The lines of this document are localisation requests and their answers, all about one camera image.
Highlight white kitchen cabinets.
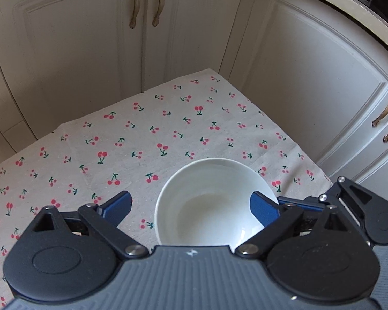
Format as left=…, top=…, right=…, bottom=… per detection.
left=0, top=0, right=388, bottom=197

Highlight white bowl front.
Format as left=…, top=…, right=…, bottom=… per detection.
left=154, top=158, right=277, bottom=249

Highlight cherry print tablecloth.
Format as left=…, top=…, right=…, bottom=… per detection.
left=0, top=69, right=331, bottom=309

